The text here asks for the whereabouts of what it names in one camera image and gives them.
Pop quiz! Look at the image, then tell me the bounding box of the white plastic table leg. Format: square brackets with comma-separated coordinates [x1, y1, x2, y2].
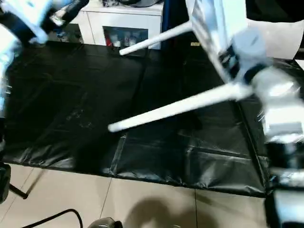
[119, 21, 193, 56]
[107, 83, 254, 133]

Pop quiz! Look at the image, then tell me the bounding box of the white sideboard with glass doors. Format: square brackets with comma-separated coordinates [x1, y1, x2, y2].
[64, 0, 164, 49]

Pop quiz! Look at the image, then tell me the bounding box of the dark clutter pile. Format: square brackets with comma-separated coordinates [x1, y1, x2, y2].
[102, 0, 122, 8]

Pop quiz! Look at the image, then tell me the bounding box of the black furniture with gold label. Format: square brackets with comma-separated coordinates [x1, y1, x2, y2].
[162, 0, 304, 60]

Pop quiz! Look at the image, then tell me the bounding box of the grey cushion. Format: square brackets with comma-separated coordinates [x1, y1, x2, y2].
[247, 19, 304, 60]

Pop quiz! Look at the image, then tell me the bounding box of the grey rounded bag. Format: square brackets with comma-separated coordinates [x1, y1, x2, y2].
[121, 0, 162, 7]

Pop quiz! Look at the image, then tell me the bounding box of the black work mat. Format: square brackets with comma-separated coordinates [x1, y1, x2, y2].
[0, 40, 304, 198]

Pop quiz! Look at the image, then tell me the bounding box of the black metal support rod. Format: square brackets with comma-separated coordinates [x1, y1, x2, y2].
[9, 170, 46, 200]

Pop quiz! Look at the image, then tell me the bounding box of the black left wrist camera cable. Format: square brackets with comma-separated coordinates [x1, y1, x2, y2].
[30, 208, 83, 228]

